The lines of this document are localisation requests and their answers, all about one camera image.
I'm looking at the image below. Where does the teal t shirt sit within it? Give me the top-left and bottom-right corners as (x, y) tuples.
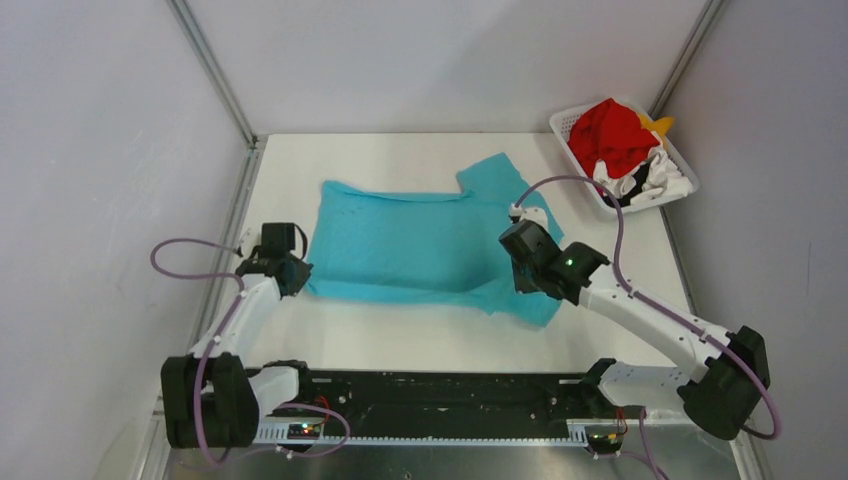
(307, 153), (560, 327)

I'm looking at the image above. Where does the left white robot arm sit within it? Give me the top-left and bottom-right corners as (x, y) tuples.
(160, 222), (316, 452)

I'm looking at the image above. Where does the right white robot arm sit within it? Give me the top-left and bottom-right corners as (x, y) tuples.
(499, 219), (770, 440)

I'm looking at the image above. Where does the white plastic laundry basket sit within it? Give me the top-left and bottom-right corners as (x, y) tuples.
(549, 98), (700, 217)

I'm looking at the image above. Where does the white and black t shirt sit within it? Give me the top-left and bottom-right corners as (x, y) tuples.
(592, 147), (695, 209)

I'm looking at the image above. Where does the red t shirt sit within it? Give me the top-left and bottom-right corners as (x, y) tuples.
(567, 99), (661, 179)

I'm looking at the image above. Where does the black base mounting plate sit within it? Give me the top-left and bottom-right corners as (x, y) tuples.
(272, 368), (638, 438)

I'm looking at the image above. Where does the left controller board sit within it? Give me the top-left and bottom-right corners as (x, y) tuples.
(286, 423), (322, 442)

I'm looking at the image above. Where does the controller board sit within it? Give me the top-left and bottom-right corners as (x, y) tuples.
(286, 423), (322, 442)
(586, 432), (626, 459)

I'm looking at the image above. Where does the yellow t shirt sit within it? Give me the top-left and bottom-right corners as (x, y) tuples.
(638, 114), (675, 142)

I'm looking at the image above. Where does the right controller board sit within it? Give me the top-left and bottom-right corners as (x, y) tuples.
(586, 432), (626, 459)

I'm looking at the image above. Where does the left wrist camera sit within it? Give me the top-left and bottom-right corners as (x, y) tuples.
(236, 227), (261, 259)

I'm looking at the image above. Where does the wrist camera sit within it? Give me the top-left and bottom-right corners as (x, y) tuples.
(508, 204), (549, 232)
(236, 227), (261, 259)

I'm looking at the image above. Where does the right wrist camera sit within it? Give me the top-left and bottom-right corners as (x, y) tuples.
(508, 204), (549, 232)

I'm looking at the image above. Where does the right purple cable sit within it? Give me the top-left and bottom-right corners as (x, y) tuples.
(511, 174), (784, 480)

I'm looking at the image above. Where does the purple cable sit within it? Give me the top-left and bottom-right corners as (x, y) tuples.
(511, 174), (784, 480)
(149, 238), (352, 466)

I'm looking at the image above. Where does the white slotted cable duct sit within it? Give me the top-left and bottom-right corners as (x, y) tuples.
(253, 422), (589, 448)

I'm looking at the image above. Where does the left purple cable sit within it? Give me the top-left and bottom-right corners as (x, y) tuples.
(149, 238), (352, 466)

